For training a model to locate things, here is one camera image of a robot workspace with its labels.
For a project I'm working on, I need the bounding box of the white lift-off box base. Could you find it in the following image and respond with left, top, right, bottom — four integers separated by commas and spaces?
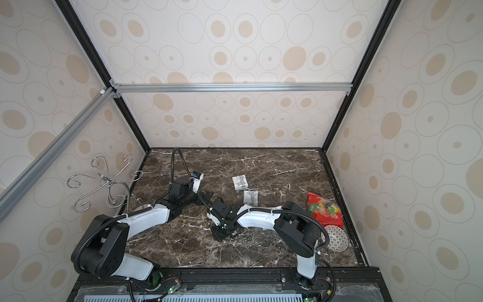
244, 190, 259, 207

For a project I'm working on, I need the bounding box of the white gift box grey bow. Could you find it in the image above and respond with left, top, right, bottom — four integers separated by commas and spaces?
232, 175, 249, 191

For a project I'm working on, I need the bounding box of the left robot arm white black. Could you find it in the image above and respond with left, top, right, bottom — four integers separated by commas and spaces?
71, 177, 213, 283

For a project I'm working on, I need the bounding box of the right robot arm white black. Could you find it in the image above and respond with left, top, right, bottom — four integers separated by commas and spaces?
207, 199, 330, 280

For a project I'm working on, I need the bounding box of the red snack bag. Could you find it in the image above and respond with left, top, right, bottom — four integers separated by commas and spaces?
307, 193, 343, 228

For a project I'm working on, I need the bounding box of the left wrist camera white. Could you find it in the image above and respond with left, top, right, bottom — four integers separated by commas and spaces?
192, 171, 204, 193

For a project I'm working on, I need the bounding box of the black corrugated cable left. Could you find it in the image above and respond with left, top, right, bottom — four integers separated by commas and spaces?
156, 148, 194, 203

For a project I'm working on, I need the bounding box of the silver wire jewelry stand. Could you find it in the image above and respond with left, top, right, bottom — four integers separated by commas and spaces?
66, 154, 144, 213

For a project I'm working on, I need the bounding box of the horizontal aluminium rail back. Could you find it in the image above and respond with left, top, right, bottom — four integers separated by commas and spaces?
114, 83, 352, 93

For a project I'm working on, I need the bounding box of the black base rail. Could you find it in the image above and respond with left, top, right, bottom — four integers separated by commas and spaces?
68, 267, 392, 301

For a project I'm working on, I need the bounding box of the diagonal aluminium rail left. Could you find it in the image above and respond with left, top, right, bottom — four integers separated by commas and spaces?
1, 87, 114, 220

